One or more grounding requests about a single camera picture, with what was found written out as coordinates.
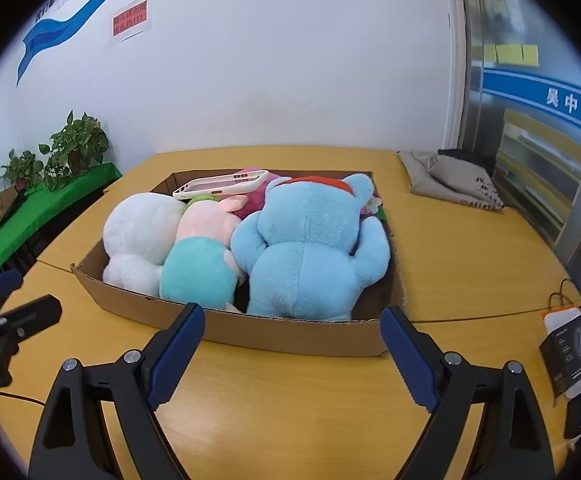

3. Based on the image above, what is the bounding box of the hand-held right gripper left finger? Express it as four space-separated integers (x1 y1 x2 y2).
29 302 206 480

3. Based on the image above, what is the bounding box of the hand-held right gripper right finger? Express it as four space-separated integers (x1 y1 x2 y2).
380 305 556 480

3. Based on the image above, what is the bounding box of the pink plush pig teal shirt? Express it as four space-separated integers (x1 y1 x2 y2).
159 194 248 313

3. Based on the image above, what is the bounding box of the brown cardboard box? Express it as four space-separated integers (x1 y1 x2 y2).
70 170 411 358

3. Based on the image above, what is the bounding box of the white plush toy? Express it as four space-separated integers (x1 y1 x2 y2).
103 193 188 297

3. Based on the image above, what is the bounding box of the light blue plush bear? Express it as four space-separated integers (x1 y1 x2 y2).
230 173 391 322

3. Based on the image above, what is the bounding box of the cream phone case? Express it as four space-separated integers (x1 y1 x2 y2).
172 170 270 199

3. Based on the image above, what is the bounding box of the yellow wooden desktop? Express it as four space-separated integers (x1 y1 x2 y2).
0 145 581 480

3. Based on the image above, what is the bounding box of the green tablecloth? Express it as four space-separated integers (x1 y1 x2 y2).
0 162 124 281

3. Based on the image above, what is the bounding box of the small potted green plant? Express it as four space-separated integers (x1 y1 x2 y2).
0 149 45 193

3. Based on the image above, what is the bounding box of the black product box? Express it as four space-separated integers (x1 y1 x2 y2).
539 305 581 401

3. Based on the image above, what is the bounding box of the large potted green plant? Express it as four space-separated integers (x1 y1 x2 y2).
38 110 110 191

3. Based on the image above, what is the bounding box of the flat black device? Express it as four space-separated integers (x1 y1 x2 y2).
564 389 581 438

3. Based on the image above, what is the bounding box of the magenta plush bear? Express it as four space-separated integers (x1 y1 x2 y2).
233 166 388 223

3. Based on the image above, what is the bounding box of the beige cloth bag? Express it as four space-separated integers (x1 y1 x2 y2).
397 150 506 211

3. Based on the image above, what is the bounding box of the grey printed cloth bag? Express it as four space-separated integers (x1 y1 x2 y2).
429 156 505 207

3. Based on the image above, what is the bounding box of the black cloth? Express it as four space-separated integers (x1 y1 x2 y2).
437 148 496 168

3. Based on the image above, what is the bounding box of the blue banner strip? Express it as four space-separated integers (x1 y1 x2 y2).
483 70 581 136

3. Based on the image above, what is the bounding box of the black cable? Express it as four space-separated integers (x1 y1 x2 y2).
0 391 47 407

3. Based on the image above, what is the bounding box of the thin black cord loop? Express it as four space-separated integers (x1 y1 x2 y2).
549 279 581 312

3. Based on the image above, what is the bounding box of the red wall notice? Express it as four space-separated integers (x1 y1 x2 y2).
109 0 150 43

